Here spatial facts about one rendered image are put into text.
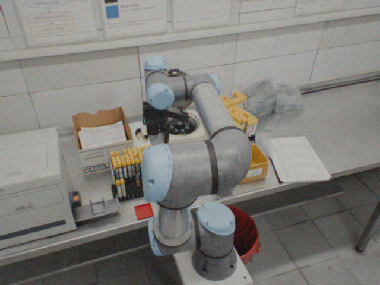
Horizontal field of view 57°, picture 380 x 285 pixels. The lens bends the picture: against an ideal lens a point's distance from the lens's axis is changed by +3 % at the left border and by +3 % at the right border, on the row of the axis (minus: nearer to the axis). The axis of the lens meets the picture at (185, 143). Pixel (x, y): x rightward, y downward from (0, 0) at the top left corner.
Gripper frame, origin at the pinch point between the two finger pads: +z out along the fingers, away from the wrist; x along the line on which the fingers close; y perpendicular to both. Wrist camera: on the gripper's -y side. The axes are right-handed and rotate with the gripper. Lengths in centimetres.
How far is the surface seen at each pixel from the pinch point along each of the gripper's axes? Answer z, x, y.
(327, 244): 114, -5, -109
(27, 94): 1, -56, 51
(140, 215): 26.6, 8.1, 13.2
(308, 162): 25, 1, -68
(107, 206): 22.8, 3.2, 25.2
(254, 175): 23.0, 4.2, -38.7
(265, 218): 114, -35, -80
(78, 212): 22.8, 2.5, 36.1
